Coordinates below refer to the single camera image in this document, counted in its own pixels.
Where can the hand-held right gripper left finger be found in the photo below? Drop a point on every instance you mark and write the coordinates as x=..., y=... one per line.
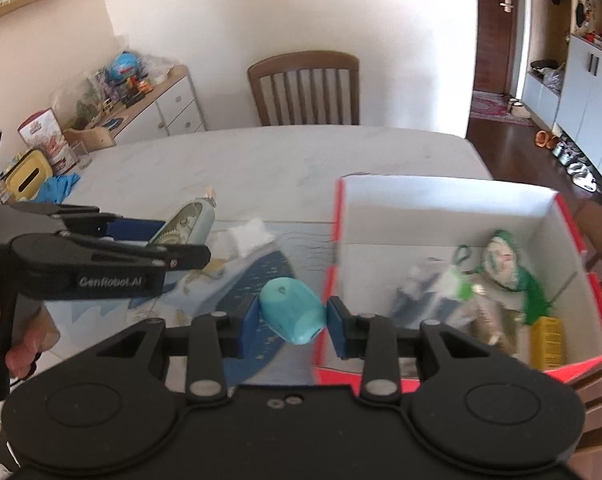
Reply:
x=249, y=327

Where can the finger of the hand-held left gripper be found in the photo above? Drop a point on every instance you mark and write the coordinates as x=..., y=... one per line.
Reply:
x=186, y=256
x=131, y=231

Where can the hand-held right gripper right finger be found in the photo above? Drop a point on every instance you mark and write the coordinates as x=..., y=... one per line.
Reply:
x=337, y=331

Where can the pale green patterned toy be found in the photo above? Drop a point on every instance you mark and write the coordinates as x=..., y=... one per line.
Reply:
x=186, y=222

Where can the teal plastic cup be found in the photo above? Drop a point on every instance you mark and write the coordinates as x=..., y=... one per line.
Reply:
x=293, y=310

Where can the red white cardboard box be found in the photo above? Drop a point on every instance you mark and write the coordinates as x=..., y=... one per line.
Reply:
x=451, y=212

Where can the person's left hand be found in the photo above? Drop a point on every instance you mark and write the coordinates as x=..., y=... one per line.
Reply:
x=33, y=340

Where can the blue printed table mat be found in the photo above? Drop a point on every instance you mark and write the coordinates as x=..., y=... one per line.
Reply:
x=261, y=270

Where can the white folded cloth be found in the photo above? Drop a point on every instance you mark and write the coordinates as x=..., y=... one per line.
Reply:
x=248, y=237

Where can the blue cloth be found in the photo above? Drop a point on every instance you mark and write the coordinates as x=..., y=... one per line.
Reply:
x=60, y=187

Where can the clear drinking glass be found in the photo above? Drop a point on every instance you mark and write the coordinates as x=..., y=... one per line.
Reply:
x=81, y=156

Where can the clear plastic wrapped items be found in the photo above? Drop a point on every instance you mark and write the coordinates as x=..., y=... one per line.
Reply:
x=423, y=290

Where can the yellow tissue box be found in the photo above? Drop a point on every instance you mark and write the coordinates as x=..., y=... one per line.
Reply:
x=28, y=172

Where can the red white snack box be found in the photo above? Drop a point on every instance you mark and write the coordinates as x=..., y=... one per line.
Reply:
x=48, y=135

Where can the white drawer sideboard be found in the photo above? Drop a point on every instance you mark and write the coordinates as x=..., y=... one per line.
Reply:
x=171, y=110

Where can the green white packet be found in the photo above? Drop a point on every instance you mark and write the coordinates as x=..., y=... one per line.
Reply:
x=462, y=277

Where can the blue globe toy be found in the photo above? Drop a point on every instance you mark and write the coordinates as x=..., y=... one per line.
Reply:
x=125, y=67

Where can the green white plush toy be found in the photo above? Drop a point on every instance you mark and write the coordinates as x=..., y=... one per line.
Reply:
x=503, y=265

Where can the small yellow box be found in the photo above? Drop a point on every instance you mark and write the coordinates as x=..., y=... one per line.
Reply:
x=548, y=342

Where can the patterned rug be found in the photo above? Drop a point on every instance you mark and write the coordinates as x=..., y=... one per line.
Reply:
x=498, y=109

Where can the pair of orange slippers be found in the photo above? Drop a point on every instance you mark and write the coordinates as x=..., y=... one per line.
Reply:
x=545, y=139

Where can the group of white sneakers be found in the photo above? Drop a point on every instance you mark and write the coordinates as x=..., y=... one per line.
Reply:
x=576, y=165

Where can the dark wooden door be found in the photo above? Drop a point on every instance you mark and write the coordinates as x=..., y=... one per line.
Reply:
x=496, y=45

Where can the white cabinet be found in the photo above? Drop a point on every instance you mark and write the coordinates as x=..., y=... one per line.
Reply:
x=593, y=105

